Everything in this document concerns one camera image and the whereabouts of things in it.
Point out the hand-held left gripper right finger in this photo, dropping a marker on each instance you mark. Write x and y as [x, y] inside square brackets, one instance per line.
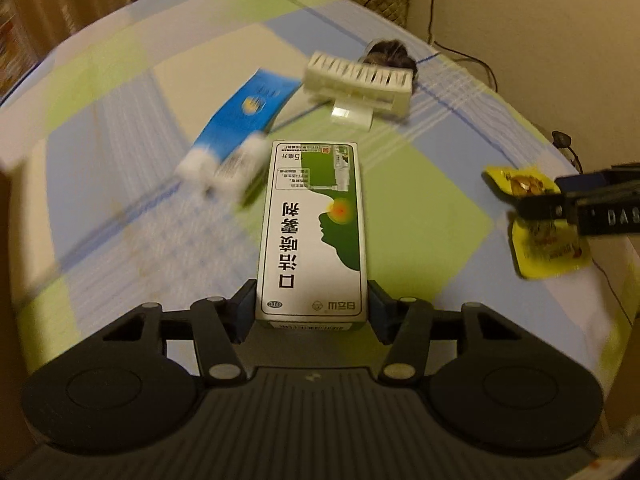
[377, 310]

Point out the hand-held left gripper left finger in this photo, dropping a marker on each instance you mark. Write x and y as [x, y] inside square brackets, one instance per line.
[247, 310]

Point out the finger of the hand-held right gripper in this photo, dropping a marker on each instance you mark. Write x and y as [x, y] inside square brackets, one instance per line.
[582, 182]
[547, 207]

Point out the yellow snack packet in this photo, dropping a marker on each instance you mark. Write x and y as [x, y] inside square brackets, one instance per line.
[545, 255]

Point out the green and white medicine box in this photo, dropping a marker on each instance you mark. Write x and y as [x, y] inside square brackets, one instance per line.
[310, 240]

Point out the blue and white box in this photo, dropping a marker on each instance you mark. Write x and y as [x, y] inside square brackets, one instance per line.
[240, 115]

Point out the brown velvet scrunchie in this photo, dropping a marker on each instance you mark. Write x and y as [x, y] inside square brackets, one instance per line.
[395, 52]

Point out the checkered tablecloth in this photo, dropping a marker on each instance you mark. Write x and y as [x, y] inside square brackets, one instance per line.
[425, 160]

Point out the white slotted plastic holder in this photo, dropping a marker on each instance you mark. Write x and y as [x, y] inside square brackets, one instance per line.
[350, 77]

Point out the beige curtain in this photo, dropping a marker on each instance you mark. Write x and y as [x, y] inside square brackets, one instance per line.
[75, 0]

